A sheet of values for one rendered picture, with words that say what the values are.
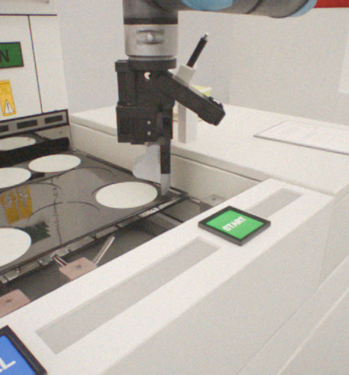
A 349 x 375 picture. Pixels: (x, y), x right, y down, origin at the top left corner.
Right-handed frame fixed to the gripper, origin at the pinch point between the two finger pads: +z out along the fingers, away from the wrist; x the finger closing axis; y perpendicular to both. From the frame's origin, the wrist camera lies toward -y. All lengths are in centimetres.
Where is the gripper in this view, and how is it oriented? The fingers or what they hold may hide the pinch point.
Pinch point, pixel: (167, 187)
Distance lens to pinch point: 61.4
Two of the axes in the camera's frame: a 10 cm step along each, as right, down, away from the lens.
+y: -10.0, 0.0, 0.0
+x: 0.0, 4.1, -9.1
